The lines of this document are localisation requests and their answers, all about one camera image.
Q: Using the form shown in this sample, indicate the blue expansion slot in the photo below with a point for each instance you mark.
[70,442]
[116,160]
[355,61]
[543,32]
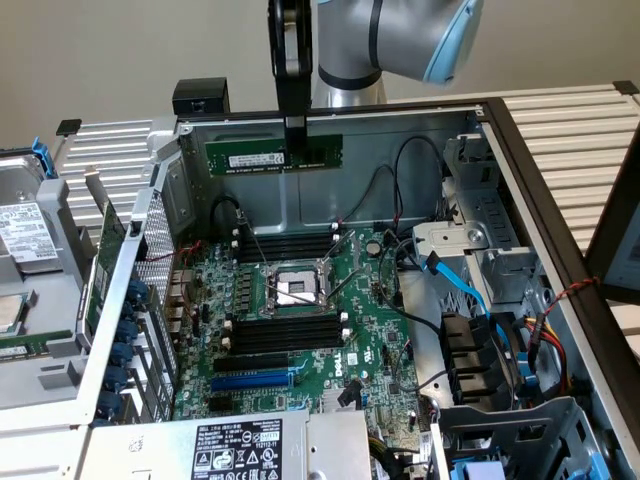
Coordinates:
[250,384]

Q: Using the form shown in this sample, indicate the round coin battery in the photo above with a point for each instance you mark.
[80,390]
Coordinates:
[374,247]

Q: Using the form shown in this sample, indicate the long black expansion slot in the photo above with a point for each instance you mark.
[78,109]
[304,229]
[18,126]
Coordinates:
[250,364]

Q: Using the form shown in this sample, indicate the open silver PC case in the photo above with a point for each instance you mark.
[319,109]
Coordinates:
[325,200]

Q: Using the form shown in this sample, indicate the green RAM stick white label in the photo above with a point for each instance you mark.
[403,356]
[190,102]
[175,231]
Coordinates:
[240,155]

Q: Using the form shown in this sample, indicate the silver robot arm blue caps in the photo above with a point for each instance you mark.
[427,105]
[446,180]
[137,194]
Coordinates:
[360,40]

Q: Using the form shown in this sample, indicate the silver hard disk white label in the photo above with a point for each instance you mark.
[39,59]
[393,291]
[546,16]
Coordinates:
[20,230]

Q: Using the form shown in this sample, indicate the thin metal locking lever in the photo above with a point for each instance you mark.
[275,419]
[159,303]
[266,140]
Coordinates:
[295,296]
[255,240]

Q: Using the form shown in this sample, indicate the dark framed panel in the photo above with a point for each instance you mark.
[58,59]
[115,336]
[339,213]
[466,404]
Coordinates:
[620,225]

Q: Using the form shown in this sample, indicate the blue card retention clip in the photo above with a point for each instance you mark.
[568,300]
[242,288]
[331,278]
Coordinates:
[136,291]
[109,404]
[121,355]
[116,378]
[130,308]
[128,333]

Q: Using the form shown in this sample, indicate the green Dell motherboard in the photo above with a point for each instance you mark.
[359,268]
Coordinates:
[370,320]

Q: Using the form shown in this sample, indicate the green graphics card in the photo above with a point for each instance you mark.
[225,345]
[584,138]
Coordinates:
[102,250]

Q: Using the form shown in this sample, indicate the black box behind case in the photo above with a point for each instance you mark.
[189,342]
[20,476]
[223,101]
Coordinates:
[200,97]

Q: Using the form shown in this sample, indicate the small silver heatsink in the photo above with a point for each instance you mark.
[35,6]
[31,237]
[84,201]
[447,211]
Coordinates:
[341,399]

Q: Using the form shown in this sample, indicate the silver socket cover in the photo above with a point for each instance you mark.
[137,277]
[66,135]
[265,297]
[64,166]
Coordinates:
[353,255]

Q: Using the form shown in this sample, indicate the black RAM slot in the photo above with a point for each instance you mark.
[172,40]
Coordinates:
[285,235]
[285,249]
[285,242]
[290,325]
[290,334]
[289,343]
[288,353]

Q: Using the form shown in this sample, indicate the silver power supply with label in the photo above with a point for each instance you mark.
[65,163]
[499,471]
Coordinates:
[240,445]

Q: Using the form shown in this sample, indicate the silver metal disk bay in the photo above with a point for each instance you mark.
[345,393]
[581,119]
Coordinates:
[450,240]

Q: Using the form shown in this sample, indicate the small black table cap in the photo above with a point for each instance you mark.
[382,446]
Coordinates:
[68,127]
[626,88]

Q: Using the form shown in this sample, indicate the silver CPU socket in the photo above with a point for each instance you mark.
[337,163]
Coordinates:
[295,287]

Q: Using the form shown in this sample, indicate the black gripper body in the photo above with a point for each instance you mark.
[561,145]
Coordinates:
[290,35]

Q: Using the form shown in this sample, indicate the silver rear port block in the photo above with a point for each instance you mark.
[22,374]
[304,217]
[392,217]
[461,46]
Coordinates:
[179,300]

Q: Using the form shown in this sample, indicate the black plastic connector shroud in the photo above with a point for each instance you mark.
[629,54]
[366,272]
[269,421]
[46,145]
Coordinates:
[465,340]

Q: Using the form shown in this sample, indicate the short black expansion slot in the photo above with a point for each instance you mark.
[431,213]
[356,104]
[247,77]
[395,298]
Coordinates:
[225,405]

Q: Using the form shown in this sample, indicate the grey disk cage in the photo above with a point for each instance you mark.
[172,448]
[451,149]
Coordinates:
[510,425]

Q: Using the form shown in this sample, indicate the blue plastic disk latch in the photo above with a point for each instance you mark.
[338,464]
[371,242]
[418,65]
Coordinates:
[42,157]

